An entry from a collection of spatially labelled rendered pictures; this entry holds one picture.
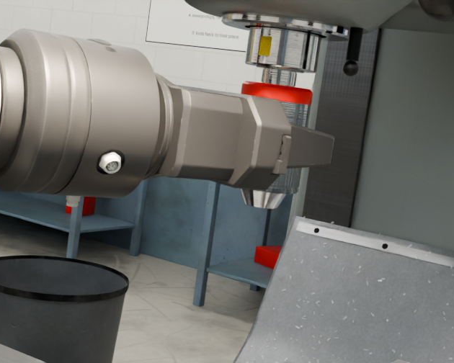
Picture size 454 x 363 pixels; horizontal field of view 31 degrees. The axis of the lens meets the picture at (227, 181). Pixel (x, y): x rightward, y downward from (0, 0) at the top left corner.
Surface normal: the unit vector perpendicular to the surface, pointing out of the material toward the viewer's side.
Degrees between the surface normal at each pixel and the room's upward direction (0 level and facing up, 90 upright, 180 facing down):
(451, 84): 90
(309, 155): 90
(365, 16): 126
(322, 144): 90
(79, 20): 90
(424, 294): 63
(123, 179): 130
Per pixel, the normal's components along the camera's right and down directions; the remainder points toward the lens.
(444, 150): -0.54, 0.02
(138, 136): 0.55, 0.25
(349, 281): -0.43, -0.41
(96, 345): 0.76, 0.24
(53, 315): 0.20, 0.20
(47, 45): 0.43, -0.73
